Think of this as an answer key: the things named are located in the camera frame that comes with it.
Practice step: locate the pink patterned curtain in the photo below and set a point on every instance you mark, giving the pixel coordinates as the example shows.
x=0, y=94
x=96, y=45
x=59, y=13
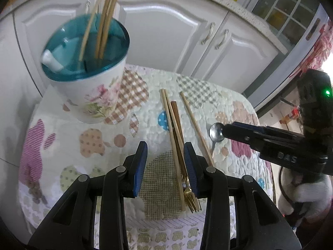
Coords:
x=322, y=49

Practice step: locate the white floral utensil cup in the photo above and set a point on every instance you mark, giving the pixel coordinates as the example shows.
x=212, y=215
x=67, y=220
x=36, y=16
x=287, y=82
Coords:
x=104, y=93

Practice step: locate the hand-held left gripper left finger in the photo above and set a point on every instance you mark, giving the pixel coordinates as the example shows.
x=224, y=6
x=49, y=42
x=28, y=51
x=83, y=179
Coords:
x=140, y=169

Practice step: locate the speckled stone countertop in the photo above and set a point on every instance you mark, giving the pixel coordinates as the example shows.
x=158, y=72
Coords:
x=249, y=10

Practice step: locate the quilted patchwork table cloth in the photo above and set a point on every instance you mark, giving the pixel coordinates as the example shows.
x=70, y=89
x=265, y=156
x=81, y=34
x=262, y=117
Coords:
x=91, y=140

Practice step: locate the white cabinet door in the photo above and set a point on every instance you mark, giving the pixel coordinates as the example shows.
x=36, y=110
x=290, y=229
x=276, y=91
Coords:
x=161, y=31
x=15, y=83
x=247, y=57
x=65, y=7

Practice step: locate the pale bamboo chopstick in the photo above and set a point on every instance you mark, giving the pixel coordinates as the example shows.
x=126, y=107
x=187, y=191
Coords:
x=195, y=125
x=179, y=187
x=169, y=112

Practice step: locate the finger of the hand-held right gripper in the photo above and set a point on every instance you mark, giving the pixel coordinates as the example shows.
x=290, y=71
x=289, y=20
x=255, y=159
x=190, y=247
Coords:
x=242, y=135
x=249, y=126

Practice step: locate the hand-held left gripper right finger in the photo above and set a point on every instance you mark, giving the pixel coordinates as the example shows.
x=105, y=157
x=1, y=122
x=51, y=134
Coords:
x=190, y=169

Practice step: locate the person's right hand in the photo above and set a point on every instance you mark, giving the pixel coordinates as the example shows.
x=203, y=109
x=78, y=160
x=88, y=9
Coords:
x=309, y=190

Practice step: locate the white glass-paned door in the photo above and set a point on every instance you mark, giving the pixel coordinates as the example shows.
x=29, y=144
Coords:
x=299, y=65

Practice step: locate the steel spoon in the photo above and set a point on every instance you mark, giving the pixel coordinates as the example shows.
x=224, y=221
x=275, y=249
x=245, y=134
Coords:
x=216, y=134

